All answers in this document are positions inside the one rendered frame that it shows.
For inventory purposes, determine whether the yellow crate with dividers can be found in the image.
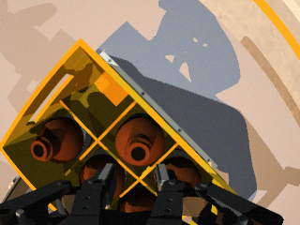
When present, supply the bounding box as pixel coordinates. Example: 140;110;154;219
0;38;236;210

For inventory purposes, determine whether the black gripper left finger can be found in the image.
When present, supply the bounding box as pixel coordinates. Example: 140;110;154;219
0;163;117;225

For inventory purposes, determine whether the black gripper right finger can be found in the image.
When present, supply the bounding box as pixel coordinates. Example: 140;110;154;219
146;164;283;225

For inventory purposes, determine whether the grey square tray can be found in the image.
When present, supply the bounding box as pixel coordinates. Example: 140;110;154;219
1;176;53;214

